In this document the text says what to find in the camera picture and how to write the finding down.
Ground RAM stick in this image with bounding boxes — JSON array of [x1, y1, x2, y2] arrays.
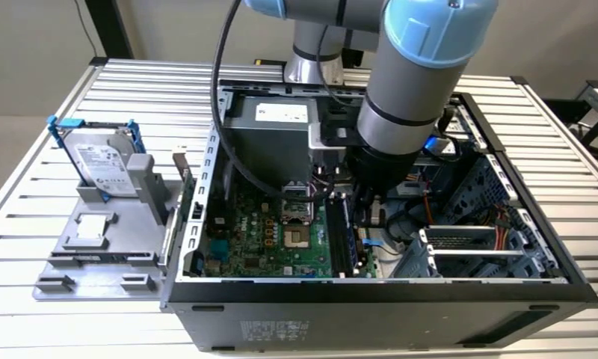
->
[[49, 253, 156, 263], [342, 194, 364, 276]]

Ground black RAM slot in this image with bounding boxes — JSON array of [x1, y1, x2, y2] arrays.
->
[[336, 194, 362, 278], [326, 192, 349, 278]]

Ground metal socket cover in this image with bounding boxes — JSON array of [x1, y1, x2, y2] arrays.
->
[[281, 181, 314, 222]]

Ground grey power supply unit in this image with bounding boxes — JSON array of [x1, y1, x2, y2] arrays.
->
[[224, 95, 321, 188]]

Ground CPU socket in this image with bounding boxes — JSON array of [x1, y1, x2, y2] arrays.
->
[[282, 222, 314, 251]]

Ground grey disk bay cage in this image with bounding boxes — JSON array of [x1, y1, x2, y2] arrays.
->
[[393, 209, 562, 280]]

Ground green motherboard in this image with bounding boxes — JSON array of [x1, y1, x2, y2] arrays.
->
[[206, 186, 380, 280]]

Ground graphics card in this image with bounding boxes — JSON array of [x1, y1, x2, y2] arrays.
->
[[160, 144, 201, 272]]

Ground black PC case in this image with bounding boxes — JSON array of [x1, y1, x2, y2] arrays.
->
[[158, 78, 598, 355]]

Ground black box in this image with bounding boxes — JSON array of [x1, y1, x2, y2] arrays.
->
[[542, 98, 595, 125]]

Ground grey parts rack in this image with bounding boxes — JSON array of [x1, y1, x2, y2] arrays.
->
[[32, 155, 185, 303]]

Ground hard disk in blue carrier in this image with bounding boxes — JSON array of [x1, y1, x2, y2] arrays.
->
[[45, 116, 149, 199]]

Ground silver CPU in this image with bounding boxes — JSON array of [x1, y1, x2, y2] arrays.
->
[[77, 215, 106, 239]]

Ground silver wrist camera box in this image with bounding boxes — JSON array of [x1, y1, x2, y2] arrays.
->
[[308, 121, 362, 153]]

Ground thin orange wire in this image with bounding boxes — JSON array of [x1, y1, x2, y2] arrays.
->
[[421, 186, 436, 227]]

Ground black data cable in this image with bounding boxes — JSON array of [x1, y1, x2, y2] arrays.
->
[[382, 201, 426, 257]]

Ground orange yellow power wires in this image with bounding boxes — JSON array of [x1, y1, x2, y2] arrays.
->
[[477, 204, 518, 252]]

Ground black camera cable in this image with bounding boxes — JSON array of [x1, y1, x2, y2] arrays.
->
[[212, 0, 365, 203]]

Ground black post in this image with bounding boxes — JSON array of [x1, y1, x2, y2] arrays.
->
[[81, 0, 134, 61]]

